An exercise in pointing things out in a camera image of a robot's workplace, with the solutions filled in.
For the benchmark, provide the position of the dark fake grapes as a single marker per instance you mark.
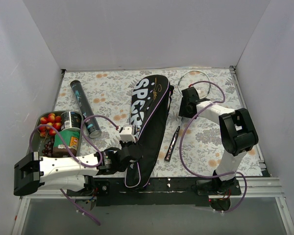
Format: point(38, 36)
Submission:
point(47, 150)

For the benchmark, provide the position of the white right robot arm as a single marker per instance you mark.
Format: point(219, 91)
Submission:
point(237, 131)

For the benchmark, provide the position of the dark green tray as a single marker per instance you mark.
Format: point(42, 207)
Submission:
point(38, 142)

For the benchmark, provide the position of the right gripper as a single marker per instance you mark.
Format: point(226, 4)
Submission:
point(185, 105)

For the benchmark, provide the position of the black printed can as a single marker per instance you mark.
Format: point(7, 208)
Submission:
point(71, 120)

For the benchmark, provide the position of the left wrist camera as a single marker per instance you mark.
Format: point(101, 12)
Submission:
point(127, 133)

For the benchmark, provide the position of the black shuttlecock tube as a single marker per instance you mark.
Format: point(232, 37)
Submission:
point(86, 110)

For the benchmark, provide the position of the black racket cover bag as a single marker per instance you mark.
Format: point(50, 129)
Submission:
point(149, 110)

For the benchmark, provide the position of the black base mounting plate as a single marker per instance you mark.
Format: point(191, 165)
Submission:
point(158, 191)

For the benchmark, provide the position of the red yellow fake fruit bunch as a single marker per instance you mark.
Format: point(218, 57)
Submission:
point(45, 122)

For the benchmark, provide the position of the floral tablecloth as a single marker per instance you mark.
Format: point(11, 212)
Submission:
point(109, 94)

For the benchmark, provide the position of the black badminton racket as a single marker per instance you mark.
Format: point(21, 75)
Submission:
point(173, 143)

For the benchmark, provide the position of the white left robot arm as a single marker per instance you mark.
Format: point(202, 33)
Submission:
point(34, 172)

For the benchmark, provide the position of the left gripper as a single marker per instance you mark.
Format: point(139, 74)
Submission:
point(130, 149)

